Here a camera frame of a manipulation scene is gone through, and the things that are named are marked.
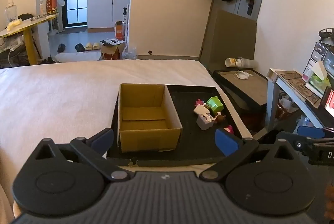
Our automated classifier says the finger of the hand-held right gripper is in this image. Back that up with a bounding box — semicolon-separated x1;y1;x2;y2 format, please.
297;125;334;139
276;131;315;155

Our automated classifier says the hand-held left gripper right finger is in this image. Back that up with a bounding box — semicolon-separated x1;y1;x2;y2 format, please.
200;128;296;183

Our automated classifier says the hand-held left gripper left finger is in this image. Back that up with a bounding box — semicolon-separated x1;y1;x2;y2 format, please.
33;128;133;182

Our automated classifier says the grey power adapter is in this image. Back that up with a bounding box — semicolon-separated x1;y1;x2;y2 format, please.
196;112;217;131

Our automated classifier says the green plastic container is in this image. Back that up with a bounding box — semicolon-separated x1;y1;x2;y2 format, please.
206;96;224;115

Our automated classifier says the white charger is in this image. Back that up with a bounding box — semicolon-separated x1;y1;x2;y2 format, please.
194;104;212;116

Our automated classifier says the person's right forearm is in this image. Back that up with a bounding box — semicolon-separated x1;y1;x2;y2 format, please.
324;179;334;218

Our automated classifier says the red packet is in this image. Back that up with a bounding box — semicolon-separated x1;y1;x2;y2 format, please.
324;88;334;117

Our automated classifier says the green tissue box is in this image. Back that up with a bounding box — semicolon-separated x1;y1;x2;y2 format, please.
305;61;331;98

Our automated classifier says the grey side table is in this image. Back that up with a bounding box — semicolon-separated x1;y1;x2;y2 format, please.
266;69;334;133

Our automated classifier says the black tray with cardboard liner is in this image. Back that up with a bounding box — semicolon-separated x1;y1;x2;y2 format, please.
213;69;269;133

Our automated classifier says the white face mask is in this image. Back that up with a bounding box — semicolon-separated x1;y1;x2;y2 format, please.
233;70;254;80

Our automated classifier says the small drawer organiser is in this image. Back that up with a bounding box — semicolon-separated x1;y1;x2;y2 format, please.
303;42;334;83

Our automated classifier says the printed paper cup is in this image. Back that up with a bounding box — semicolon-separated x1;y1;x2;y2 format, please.
225;57;244;68

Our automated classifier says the white floor mat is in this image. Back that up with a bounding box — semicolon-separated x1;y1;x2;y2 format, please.
54;52;101;63

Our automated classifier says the brown and red cardboard box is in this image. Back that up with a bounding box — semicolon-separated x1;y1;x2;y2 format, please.
100;38;126;60

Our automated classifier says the clear plastic bag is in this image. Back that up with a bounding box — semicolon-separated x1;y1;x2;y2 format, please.
122;46;138;59

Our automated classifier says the large cardboard sheet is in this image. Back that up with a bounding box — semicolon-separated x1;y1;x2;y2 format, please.
200;9;257;69

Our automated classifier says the orange box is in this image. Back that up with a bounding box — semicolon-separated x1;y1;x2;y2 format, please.
115;22;126;41

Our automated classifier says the white fan stand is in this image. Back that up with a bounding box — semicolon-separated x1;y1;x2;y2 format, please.
48;12;65;36

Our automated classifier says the white kitchen cabinet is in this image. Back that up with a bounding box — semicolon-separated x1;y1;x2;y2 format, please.
86;0;131;30

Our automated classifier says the yellow table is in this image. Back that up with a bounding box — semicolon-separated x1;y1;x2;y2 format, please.
0;14;59;66

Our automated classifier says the black door lock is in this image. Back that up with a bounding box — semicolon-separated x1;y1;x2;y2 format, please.
240;0;257;15

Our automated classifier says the black chair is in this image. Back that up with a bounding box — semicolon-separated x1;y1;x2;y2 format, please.
17;14;42;57

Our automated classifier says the clear water bottle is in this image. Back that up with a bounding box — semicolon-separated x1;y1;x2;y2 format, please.
5;1;18;25

